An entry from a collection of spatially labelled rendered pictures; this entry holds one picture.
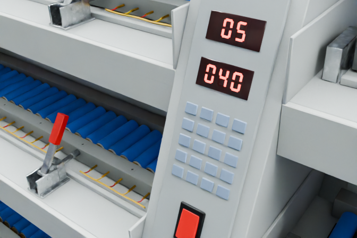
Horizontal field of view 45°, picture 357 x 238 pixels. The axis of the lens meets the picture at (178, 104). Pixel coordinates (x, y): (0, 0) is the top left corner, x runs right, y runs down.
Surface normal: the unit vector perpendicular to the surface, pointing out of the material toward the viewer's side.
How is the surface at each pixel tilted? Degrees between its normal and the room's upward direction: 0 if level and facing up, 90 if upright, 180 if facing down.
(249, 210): 90
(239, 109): 90
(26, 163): 22
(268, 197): 90
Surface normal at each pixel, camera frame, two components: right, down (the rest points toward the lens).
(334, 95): -0.03, -0.86
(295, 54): 0.80, 0.29
